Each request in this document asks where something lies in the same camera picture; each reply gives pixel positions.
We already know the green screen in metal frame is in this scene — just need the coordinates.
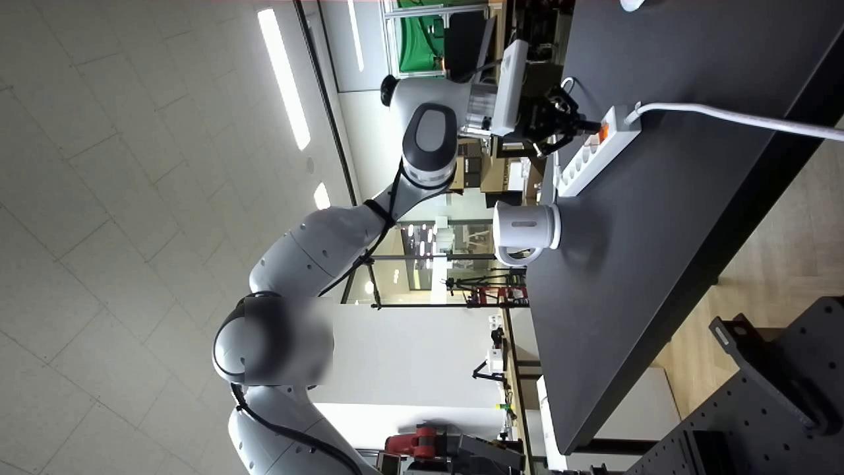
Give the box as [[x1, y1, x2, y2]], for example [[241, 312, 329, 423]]
[[382, 0, 493, 79]]

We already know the white electric kettle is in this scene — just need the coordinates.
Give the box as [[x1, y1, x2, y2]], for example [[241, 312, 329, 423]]
[[492, 201, 563, 268]]

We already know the camera on tripod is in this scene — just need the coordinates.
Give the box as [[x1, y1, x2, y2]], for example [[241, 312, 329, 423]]
[[443, 272, 529, 309]]

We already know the white cable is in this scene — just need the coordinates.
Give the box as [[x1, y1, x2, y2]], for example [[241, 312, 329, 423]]
[[624, 101, 844, 143]]

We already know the white power strip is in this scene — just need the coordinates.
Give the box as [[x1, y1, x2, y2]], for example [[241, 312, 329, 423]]
[[555, 105, 643, 198]]

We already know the black metal bracket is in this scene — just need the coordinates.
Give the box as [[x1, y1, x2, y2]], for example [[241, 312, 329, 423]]
[[708, 313, 844, 437]]

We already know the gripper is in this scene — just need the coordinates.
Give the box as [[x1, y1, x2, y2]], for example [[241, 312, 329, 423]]
[[514, 89, 603, 158]]

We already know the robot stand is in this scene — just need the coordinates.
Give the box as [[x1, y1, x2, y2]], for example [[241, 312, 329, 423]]
[[625, 296, 844, 475]]

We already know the red machine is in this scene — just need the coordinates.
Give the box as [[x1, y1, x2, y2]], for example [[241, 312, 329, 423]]
[[384, 425, 452, 460]]

